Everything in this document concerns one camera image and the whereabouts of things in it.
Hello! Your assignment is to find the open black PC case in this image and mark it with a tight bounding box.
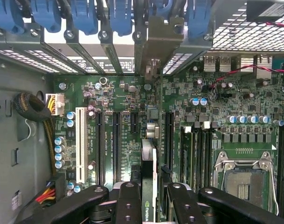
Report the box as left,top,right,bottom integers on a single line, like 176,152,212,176
0,0,284,224

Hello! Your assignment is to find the red black twisted wire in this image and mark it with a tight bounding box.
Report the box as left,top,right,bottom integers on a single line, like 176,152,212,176
209,21,284,91

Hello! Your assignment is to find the RAM stick in motherboard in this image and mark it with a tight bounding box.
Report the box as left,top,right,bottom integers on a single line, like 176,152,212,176
180,126,194,189

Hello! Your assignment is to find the green motherboard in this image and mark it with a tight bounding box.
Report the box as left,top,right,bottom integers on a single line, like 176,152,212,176
45,52,284,224

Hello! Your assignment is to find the CPU socket with metal frame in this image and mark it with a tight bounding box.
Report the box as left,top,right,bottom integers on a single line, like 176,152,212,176
213,151,280,217

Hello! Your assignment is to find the blue slot cover latch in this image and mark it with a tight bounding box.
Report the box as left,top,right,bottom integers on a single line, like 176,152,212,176
108,0,133,37
69,0,99,36
148,0,173,18
30,0,62,33
186,0,214,39
0,0,25,34

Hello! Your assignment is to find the long dark expansion slot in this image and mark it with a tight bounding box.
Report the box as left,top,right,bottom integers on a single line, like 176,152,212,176
96,111,105,187
112,111,122,184
164,111,175,170

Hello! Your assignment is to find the short dark expansion slot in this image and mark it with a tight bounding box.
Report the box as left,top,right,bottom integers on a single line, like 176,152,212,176
130,111,139,134

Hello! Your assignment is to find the braided yellow black power cable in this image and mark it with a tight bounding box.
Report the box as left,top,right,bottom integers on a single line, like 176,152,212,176
13,92,65,175

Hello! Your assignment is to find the white PCI expansion slot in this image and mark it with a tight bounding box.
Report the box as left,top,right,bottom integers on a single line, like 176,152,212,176
75,106,89,184

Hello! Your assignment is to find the red yellow wire bundle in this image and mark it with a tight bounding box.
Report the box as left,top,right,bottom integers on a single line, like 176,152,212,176
35,175,66,207

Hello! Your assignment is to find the silver rear port block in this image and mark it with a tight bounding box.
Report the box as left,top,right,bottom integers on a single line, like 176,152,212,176
203,55,232,72

